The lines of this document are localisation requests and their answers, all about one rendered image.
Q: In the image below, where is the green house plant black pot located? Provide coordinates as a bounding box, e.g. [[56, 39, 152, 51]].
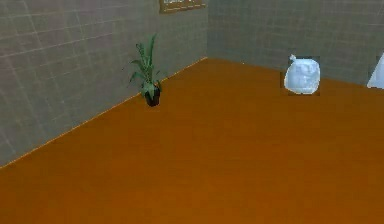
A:
[[129, 33, 163, 108]]

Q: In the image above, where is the white tied garbage bag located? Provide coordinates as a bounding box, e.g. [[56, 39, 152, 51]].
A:
[[283, 54, 322, 96]]

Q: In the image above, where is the white bathroom fixture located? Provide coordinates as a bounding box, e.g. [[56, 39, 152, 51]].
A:
[[366, 52, 384, 90]]

